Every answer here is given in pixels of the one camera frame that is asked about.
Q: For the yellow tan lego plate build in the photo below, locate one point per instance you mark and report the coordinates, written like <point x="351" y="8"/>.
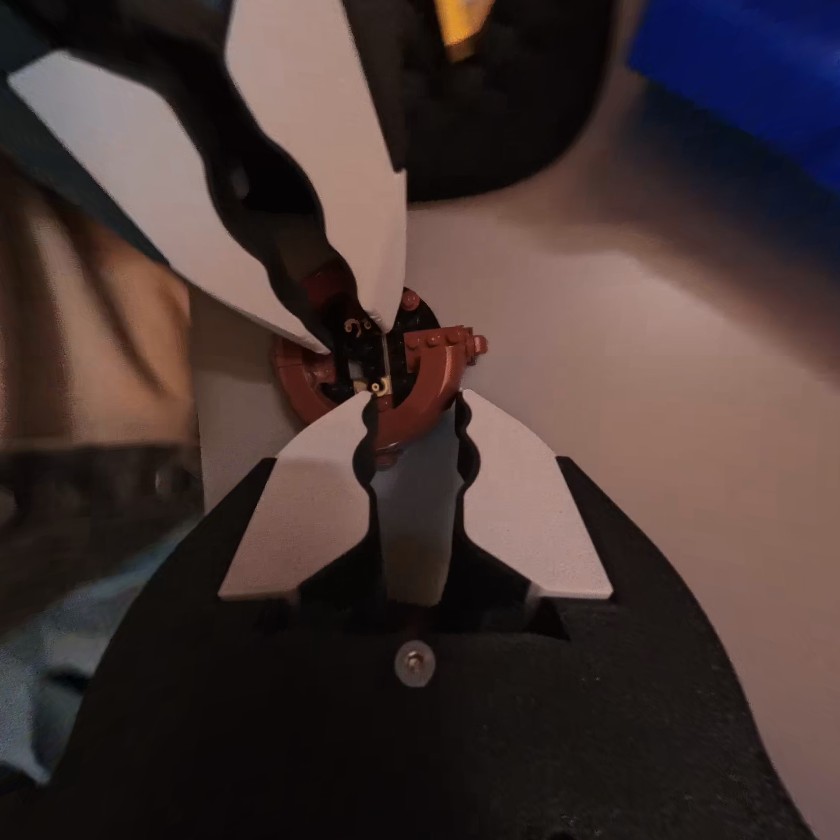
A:
<point x="459" y="26"/>

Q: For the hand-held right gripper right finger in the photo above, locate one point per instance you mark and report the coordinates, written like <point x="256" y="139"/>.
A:
<point x="531" y="525"/>

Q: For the round brown orange lego build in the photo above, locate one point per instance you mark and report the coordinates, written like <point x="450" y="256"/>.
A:
<point x="426" y="394"/>

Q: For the black quilted armrest pad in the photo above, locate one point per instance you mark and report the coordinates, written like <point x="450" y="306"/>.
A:
<point x="525" y="111"/>

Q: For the blue bin with lego pieces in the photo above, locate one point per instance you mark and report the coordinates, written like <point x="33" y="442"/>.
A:
<point x="754" y="65"/>

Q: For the person's beige shirt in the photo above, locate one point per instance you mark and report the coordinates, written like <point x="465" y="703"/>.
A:
<point x="72" y="341"/>

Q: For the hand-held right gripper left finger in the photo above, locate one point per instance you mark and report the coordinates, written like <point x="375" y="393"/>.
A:
<point x="295" y="525"/>

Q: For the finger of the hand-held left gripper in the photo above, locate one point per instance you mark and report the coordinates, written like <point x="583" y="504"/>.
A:
<point x="315" y="98"/>
<point x="131" y="170"/>

